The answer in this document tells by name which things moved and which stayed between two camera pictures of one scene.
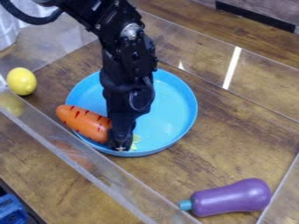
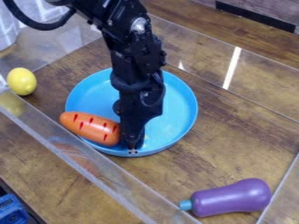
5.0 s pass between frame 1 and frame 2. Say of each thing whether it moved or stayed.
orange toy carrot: moved
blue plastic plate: stayed
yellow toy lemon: stayed
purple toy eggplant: stayed
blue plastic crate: stayed
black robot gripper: moved
